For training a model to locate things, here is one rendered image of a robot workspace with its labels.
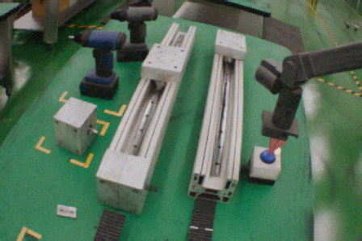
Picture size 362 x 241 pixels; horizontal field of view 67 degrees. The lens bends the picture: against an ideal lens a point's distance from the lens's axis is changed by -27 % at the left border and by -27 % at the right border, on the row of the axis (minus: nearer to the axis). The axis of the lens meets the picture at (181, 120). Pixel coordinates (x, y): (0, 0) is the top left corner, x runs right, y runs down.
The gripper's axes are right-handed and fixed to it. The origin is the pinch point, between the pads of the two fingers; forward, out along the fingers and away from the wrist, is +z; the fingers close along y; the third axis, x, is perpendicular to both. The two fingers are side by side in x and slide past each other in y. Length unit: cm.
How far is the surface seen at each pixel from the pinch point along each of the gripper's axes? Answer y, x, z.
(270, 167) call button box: -0.8, 3.6, 2.3
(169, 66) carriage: 30.1, -21.9, -3.7
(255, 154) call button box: 3.5, -0.6, 2.4
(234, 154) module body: 9.6, 3.7, -0.1
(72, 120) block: 48.9, 5.9, -0.8
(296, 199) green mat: -11.5, 8.1, 8.2
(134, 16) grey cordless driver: 48, -43, -10
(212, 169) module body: 13.8, 7.1, 2.7
